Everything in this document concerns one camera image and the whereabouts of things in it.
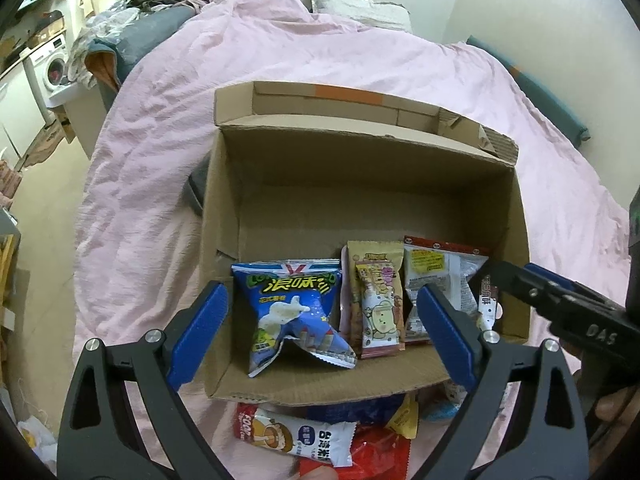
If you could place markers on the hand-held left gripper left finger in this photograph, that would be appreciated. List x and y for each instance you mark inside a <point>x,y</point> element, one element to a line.
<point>200,335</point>

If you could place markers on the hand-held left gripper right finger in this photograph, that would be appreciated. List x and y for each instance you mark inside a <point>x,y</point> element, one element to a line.
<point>445,335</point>

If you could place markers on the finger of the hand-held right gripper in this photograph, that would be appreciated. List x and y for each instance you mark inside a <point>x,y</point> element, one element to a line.
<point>550,282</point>
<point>530,300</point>

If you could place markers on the brown chocolate bar packet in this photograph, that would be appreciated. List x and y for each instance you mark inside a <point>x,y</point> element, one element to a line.
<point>489,310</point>

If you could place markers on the pink cartoon snack packet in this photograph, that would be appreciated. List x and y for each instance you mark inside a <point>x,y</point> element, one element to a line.
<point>380,310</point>

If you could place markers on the white red-edged snack packet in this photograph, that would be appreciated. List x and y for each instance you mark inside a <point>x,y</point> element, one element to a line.
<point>440,265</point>

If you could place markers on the light blue snack packet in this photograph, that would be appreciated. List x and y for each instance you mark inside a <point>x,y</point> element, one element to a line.
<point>442,410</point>

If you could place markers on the blue puffed snack packet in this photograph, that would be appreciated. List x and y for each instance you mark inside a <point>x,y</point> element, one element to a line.
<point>285,310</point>

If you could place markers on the small yellow snack packet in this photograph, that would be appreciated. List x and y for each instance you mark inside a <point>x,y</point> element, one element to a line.
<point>405,420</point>

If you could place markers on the beige snack packet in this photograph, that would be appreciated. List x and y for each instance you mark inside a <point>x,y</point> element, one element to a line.
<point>375,250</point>

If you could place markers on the dark blue snack packet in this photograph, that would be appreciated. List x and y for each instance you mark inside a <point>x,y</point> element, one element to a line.
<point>360,410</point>

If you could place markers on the red snack packet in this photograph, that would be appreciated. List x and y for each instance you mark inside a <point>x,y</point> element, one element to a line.
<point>380,455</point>

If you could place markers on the white cartoon snack packet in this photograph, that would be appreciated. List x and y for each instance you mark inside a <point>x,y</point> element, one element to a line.
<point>300,440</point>

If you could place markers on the brown cardboard box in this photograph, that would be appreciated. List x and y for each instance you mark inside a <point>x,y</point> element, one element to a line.
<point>350,195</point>

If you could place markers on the person's right hand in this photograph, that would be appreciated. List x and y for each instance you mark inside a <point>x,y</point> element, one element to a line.
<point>620,410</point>

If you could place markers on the person's left hand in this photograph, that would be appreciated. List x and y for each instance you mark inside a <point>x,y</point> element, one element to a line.
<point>312,475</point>

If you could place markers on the grey garment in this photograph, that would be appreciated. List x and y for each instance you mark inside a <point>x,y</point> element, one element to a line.
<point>196,187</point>

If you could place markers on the pink blanket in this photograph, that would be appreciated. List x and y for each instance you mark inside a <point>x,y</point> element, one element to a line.
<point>150,185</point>

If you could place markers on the white plastic bag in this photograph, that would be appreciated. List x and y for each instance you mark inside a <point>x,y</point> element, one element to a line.
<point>37,437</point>

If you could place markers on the patterned floor mat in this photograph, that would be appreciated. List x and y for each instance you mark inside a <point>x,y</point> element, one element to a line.
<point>42,147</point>

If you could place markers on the pink printed package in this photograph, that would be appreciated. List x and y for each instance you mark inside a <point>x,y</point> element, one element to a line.
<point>10,177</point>

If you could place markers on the white storage bin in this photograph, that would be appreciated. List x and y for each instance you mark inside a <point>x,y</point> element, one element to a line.
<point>75,110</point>

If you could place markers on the white base cabinet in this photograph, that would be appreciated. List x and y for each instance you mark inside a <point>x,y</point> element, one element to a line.
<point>20,110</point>

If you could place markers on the grey folded quilt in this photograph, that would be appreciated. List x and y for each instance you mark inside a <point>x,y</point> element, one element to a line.
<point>150,35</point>

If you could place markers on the white washing machine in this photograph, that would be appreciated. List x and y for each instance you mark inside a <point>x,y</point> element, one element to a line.
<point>47,67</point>

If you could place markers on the grey white pillow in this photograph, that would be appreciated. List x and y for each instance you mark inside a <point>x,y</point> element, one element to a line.
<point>360,7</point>

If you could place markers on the brown cardboard carton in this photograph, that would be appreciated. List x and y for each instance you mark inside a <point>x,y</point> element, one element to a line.
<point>47,32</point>

